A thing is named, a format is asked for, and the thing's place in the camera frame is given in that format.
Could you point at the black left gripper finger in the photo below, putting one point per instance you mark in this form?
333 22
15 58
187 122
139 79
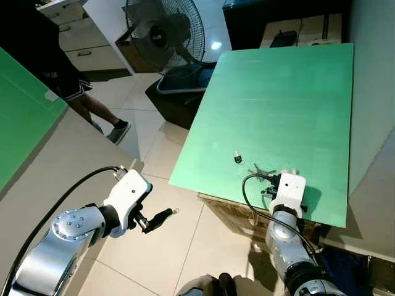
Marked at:
160 215
162 221

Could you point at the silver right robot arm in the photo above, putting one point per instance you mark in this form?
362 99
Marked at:
290 246

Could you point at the small silver key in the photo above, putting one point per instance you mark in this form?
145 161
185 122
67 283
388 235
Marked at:
176 210

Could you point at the black headed key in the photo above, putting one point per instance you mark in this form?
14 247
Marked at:
237 158

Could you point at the brown wooden table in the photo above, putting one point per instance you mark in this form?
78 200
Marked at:
228 213

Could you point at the green table mat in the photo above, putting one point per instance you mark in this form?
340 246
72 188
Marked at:
278 111

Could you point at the blue bag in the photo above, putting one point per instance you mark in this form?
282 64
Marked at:
342 271

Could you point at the black laser cartridge box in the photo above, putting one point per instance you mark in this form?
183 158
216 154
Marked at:
382 274

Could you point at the small black device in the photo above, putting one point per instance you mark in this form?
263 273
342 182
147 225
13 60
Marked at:
284 39

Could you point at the black shelf cabinet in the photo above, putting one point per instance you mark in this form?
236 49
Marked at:
247 18

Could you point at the black floor fan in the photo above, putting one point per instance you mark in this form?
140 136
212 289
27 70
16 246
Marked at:
162 31

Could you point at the white drawer cabinet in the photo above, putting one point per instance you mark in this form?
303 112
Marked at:
86 43

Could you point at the person in black shorts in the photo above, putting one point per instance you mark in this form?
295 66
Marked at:
37 49

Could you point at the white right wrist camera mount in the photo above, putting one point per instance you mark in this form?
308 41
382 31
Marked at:
289 192

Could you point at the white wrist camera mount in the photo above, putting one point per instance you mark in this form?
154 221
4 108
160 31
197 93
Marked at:
289 192
126 191

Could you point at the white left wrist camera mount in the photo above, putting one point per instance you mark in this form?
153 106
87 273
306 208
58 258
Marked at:
126 191

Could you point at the green wall board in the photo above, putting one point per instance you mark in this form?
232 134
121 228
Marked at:
21 117

